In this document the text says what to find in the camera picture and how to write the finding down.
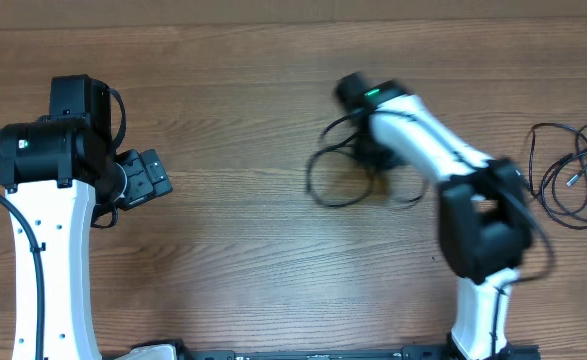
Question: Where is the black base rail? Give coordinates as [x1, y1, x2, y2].
[102, 339, 542, 360]

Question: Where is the black USB cable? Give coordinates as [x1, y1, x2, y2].
[305, 112, 430, 210]
[515, 122, 587, 231]

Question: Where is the brown cardboard back panel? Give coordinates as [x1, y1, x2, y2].
[0, 0, 587, 30]

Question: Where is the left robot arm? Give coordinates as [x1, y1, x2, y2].
[0, 74, 172, 359]

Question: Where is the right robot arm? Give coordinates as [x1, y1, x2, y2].
[334, 73, 555, 359]

